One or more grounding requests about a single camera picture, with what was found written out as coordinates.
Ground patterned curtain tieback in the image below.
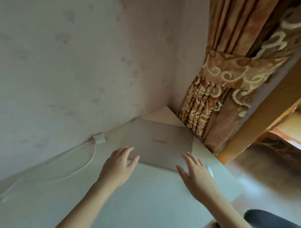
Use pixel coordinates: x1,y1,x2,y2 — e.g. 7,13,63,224
201,47,290,95

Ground person's right hand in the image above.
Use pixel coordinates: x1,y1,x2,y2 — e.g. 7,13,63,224
176,152,219,204

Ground person's left forearm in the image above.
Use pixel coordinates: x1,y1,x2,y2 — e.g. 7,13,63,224
55,178,118,228

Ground white charging cable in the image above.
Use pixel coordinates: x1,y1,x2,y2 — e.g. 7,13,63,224
0,135,97,203

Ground person's right forearm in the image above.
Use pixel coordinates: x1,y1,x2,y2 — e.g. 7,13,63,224
196,192,254,228

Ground person's dark trouser leg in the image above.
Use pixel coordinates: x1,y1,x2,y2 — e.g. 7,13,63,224
243,209,301,228

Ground closed silver laptop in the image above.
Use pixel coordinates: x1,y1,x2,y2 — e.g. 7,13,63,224
124,118,195,172

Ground orange patterned curtain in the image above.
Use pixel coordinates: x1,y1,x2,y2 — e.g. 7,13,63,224
178,0,301,156

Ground wooden bed frame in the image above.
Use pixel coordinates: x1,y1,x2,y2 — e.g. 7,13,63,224
216,56,301,165

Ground person's left hand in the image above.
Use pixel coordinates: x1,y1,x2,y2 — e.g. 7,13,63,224
98,147,140,189

